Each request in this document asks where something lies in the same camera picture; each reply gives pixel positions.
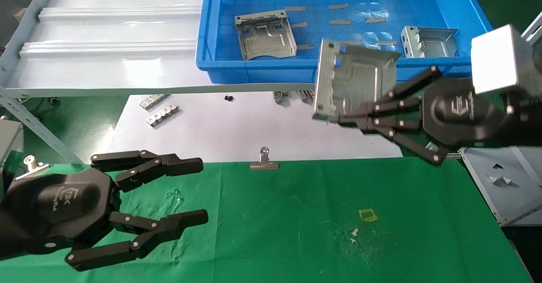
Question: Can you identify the white paper sheet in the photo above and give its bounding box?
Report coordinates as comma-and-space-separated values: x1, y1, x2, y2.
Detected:
108, 89, 403, 164

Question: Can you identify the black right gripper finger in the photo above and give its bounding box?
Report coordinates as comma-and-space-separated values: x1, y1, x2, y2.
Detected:
339, 118, 445, 166
339, 66, 443, 120

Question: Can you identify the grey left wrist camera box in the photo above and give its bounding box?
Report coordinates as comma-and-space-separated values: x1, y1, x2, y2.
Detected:
0, 120, 25, 190

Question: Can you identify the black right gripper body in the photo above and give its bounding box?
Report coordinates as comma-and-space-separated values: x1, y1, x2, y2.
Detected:
421, 78, 509, 147

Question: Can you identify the grey perforated angle bar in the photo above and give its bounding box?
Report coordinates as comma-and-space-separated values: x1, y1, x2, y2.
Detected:
0, 89, 82, 165
522, 12, 542, 42

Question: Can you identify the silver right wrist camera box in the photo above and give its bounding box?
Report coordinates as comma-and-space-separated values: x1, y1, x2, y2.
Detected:
471, 24, 535, 96

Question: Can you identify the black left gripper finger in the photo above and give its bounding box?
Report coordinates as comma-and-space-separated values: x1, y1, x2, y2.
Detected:
65, 209, 209, 272
91, 150, 204, 192

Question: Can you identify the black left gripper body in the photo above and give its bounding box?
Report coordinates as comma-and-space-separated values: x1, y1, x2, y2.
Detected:
4, 168, 121, 255

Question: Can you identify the blue plastic bin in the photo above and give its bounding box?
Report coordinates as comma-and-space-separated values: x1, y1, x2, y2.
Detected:
196, 0, 494, 84

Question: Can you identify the grey sheet metal bracket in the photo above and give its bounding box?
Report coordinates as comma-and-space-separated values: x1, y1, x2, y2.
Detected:
401, 26, 459, 59
235, 10, 298, 61
312, 39, 402, 125

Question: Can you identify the white corrugated shelf panel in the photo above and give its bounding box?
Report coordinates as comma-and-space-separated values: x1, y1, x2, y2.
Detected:
8, 0, 212, 89

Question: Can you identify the clear plastic film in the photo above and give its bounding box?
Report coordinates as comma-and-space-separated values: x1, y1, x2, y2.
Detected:
356, 1, 401, 53

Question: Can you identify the green table cloth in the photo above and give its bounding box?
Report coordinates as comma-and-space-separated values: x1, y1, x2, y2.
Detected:
0, 157, 534, 283

